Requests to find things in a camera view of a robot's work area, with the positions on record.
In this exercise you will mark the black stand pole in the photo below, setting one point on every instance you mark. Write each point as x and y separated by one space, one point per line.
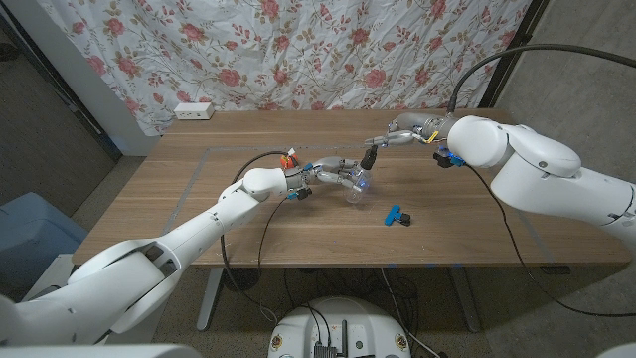
59 87
517 45

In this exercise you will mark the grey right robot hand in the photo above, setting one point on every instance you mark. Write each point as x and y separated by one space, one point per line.
422 124

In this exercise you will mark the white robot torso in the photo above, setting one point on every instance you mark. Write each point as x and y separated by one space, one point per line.
99 352

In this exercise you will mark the black trigger sprayer head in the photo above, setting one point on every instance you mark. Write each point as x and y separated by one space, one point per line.
368 159

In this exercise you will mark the orange toy ball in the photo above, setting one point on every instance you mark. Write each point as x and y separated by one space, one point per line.
288 161

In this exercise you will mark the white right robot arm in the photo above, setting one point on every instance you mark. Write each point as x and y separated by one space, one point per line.
536 169

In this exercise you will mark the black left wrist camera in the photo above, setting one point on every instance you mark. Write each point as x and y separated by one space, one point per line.
303 193

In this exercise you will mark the blue plastic bin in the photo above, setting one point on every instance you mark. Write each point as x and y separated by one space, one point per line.
25 229

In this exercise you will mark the blue and black clip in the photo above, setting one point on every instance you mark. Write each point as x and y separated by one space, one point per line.
393 215

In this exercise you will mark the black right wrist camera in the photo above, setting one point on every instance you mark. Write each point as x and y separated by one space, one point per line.
443 158

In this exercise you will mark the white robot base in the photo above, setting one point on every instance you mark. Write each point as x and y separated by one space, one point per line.
348 318

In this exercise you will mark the clear plastic spray bottle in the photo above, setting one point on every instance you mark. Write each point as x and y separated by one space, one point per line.
355 195

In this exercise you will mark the grey table leg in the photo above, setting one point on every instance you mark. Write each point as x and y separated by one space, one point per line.
467 303
208 303

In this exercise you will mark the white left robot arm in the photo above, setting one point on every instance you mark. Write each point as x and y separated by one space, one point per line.
124 278

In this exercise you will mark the white power strip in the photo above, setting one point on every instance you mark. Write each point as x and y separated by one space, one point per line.
194 111

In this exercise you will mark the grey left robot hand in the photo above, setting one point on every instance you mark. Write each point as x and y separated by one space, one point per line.
330 166

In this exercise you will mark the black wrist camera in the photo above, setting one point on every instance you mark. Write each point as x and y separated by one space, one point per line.
443 158
303 193

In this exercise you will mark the floral backdrop cloth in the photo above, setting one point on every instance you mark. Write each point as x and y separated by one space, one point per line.
298 50

